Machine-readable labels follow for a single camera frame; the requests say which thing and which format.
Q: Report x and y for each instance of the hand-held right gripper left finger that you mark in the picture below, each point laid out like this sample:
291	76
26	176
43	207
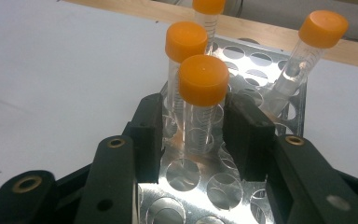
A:
115	174

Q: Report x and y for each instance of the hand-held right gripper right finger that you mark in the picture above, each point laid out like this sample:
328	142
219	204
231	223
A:
292	174

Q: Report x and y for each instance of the metal test tube rack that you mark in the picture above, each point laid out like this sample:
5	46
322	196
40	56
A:
199	199

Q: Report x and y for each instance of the orange-capped clear tube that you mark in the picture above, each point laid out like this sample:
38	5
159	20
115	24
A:
203	79
321	29
208	4
185	40

